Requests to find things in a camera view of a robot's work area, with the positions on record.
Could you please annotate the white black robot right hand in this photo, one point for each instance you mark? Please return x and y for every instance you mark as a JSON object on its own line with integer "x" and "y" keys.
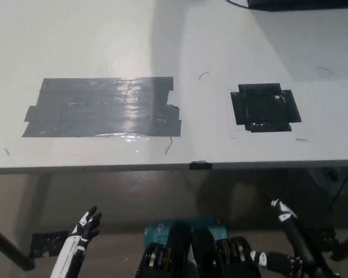
{"x": 295, "y": 234}

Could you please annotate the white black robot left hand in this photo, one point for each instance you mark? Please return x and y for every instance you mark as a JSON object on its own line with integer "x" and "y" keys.
{"x": 75, "y": 246}

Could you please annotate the black slanted table leg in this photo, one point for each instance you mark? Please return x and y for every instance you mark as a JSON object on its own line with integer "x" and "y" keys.
{"x": 346, "y": 246}
{"x": 8, "y": 249}

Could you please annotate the small black edge tape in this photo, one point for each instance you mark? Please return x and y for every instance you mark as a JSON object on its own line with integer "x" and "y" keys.
{"x": 200, "y": 165}

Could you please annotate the square black tape patch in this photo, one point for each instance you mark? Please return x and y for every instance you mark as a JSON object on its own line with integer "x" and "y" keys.
{"x": 264, "y": 107}

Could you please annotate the large grey tape patch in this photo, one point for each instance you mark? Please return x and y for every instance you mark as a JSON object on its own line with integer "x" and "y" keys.
{"x": 104, "y": 107}

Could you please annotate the black flat device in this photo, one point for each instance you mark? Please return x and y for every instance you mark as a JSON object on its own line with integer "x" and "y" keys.
{"x": 301, "y": 4}

